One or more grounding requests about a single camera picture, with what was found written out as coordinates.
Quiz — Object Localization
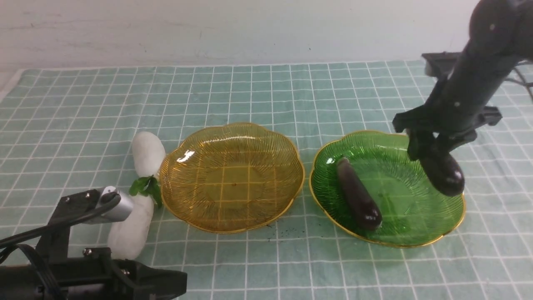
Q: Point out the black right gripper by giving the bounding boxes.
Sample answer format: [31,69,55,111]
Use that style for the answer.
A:
[392,79,502,161]

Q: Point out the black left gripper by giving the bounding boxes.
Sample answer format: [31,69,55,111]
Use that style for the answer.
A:
[35,248,188,300]

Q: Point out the dark purple eggplant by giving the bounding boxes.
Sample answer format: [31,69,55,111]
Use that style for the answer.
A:
[419,146,465,196]

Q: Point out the white radish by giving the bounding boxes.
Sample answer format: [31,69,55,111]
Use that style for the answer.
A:
[107,175,162,260]
[131,131,166,178]

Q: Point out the lighter purple eggplant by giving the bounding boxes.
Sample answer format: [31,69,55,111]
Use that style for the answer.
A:
[336,156,383,230]

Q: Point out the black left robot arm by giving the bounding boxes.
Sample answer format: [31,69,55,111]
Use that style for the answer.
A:
[0,246,188,300]

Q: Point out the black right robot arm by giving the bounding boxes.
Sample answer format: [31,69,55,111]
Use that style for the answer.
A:
[392,0,532,161]

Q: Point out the green ribbed glass plate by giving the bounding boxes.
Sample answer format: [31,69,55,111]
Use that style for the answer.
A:
[309,130,466,248]

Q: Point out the green checkered tablecloth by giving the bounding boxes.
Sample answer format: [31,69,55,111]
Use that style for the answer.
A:
[0,61,533,300]

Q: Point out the amber ribbed glass plate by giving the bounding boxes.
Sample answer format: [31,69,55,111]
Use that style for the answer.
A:
[159,122,305,234]

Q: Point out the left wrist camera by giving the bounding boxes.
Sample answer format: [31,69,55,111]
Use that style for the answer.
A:
[84,186,134,224]

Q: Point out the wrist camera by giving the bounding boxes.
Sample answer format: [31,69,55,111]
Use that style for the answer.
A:
[84,186,134,224]
[421,52,461,78]

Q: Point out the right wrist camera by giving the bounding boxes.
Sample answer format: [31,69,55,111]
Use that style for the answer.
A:
[421,52,461,78]

